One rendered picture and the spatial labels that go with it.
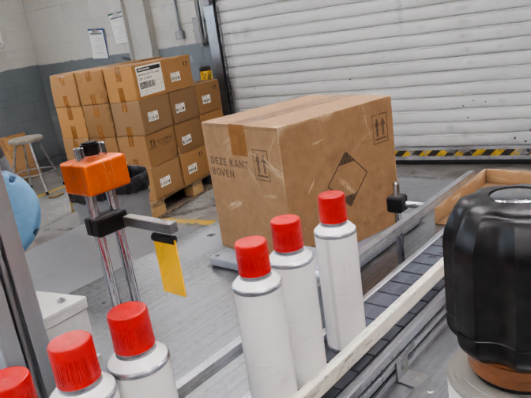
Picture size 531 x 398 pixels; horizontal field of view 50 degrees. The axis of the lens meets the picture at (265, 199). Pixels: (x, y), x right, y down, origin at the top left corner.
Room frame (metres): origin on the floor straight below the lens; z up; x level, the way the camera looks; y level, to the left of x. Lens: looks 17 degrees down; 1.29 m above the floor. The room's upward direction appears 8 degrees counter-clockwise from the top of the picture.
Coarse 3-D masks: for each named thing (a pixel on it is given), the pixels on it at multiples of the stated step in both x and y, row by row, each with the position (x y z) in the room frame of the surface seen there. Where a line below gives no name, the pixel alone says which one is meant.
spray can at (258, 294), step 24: (240, 240) 0.54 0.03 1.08; (264, 240) 0.53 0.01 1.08; (240, 264) 0.53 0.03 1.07; (264, 264) 0.52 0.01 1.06; (240, 288) 0.52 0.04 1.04; (264, 288) 0.51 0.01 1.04; (240, 312) 0.52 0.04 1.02; (264, 312) 0.51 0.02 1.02; (264, 336) 0.51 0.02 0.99; (288, 336) 0.53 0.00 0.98; (264, 360) 0.51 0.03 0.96; (288, 360) 0.52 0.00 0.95; (264, 384) 0.51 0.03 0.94; (288, 384) 0.52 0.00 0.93
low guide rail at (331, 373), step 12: (432, 276) 0.74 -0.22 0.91; (420, 288) 0.72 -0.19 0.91; (396, 300) 0.69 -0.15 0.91; (408, 300) 0.69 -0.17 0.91; (384, 312) 0.66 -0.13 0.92; (396, 312) 0.66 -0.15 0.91; (372, 324) 0.63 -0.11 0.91; (384, 324) 0.64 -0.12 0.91; (360, 336) 0.61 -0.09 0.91; (372, 336) 0.62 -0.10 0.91; (348, 348) 0.59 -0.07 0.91; (360, 348) 0.60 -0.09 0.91; (336, 360) 0.57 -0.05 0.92; (348, 360) 0.58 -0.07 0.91; (324, 372) 0.55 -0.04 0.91; (336, 372) 0.56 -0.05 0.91; (312, 384) 0.53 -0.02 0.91; (324, 384) 0.54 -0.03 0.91; (300, 396) 0.51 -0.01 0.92; (312, 396) 0.52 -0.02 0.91
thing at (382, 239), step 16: (464, 176) 1.04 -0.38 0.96; (448, 192) 0.97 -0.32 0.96; (416, 208) 0.90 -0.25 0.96; (432, 208) 0.92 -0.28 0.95; (400, 224) 0.84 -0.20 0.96; (384, 240) 0.80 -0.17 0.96; (368, 256) 0.76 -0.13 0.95; (320, 288) 0.67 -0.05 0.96; (240, 336) 0.57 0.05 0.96; (224, 352) 0.54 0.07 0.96; (240, 352) 0.55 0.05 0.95; (208, 368) 0.52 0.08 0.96; (176, 384) 0.50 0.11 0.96; (192, 384) 0.50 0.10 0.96
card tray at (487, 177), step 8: (480, 176) 1.34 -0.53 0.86; (488, 176) 1.36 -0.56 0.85; (496, 176) 1.35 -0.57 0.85; (504, 176) 1.33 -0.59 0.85; (512, 176) 1.32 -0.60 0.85; (520, 176) 1.31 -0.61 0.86; (528, 176) 1.30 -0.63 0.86; (472, 184) 1.30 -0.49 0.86; (480, 184) 1.34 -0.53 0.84; (488, 184) 1.35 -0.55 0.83; (496, 184) 1.34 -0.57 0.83; (504, 184) 1.33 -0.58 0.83; (512, 184) 1.32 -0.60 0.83; (456, 192) 1.23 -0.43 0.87; (464, 192) 1.26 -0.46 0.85; (472, 192) 1.30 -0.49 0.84; (448, 200) 1.19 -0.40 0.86; (456, 200) 1.23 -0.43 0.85; (440, 208) 1.16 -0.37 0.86; (448, 208) 1.19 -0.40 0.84; (440, 216) 1.16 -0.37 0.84; (448, 216) 1.17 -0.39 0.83; (440, 224) 1.14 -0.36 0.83
